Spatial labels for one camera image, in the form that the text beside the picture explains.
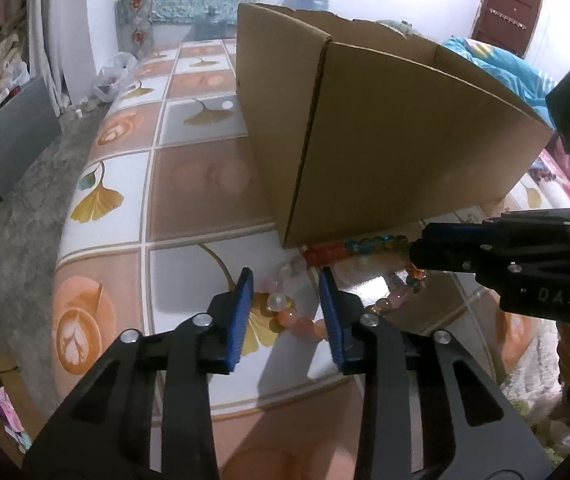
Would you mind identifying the multicolour bead bracelet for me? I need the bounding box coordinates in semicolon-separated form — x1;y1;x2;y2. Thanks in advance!
301;234;428;317

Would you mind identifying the patchwork flower wall hanging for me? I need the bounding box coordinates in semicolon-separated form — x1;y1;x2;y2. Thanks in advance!
116;0;154;61

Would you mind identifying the blue patterned blanket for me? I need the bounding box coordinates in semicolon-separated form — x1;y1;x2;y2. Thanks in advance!
440;35;562;127

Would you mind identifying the white curtain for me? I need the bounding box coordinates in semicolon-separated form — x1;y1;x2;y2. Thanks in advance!
30;0;98;111

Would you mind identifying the brown cardboard box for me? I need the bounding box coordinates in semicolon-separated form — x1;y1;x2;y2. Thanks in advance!
235;2;556;250

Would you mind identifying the brown door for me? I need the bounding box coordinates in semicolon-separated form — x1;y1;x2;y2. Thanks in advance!
470;0;546;58

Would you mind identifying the pile of household goods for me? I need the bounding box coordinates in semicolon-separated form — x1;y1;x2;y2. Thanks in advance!
0;5;32;128

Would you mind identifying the green white shaggy rug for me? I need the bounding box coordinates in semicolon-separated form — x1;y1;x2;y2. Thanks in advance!
502;320;570;467

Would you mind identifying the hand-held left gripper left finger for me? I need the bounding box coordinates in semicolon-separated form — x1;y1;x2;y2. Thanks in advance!
22;266;256;480

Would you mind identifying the pink floral blanket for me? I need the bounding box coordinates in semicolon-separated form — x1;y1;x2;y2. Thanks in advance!
529;154;570;207

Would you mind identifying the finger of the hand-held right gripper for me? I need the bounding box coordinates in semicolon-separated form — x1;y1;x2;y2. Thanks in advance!
414;209;570;250
409;241;570;287

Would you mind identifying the grey box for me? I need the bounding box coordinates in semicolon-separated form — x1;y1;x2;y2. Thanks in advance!
0;76;63;204

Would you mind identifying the white plastic bag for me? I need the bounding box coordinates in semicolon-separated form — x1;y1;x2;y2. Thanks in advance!
92;52;139;104

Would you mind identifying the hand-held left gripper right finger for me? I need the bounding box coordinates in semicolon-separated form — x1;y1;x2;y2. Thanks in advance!
317;266;553;480

